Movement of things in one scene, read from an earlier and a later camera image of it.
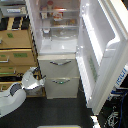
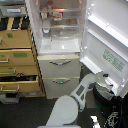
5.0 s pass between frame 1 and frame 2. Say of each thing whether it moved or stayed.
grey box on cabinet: stayed
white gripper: moved
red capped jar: stayed
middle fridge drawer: stayed
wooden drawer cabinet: stayed
